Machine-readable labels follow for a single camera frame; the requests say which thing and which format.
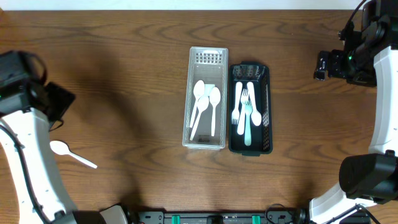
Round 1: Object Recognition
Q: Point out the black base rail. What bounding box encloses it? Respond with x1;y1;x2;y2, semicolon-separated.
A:
99;202;312;224

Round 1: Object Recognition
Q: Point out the white plastic fork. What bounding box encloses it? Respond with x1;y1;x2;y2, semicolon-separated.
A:
237;88;249;135
244;101;252;146

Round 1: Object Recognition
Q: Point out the dark green perforated basket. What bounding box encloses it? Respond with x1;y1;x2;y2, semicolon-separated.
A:
228;62;273;156

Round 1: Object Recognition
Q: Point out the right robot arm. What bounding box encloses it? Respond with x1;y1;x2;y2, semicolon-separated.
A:
294;0;397;223

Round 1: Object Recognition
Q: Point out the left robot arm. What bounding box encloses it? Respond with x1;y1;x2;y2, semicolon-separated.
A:
1;50;76;223

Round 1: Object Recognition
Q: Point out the white plastic utensil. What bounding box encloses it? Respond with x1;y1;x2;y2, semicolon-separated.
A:
231;82;243;125

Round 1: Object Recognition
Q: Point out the white label sticker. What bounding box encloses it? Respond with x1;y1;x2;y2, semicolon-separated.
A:
205;84;215;95

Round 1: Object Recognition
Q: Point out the white plastic spoon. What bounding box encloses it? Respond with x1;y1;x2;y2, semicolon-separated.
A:
50;141;98;169
190;96;209;141
190;80;205;128
210;87;221;137
247;82;262;126

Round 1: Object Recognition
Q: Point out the clear perforated plastic basket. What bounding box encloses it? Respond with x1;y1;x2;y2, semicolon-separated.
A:
182;47;228;150

